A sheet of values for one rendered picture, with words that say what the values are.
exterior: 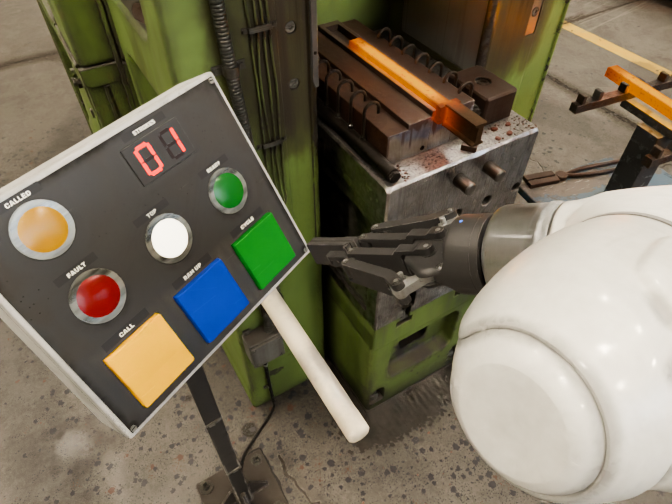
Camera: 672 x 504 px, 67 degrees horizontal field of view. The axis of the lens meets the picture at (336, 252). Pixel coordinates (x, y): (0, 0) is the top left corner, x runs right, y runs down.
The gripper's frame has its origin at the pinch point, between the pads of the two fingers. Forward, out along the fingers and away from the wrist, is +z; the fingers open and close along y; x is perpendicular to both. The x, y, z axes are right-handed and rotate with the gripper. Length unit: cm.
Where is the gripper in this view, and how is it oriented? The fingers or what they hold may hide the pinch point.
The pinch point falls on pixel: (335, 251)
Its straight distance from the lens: 59.5
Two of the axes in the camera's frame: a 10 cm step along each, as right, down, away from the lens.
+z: -7.2, -0.2, 6.9
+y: 5.6, -6.1, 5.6
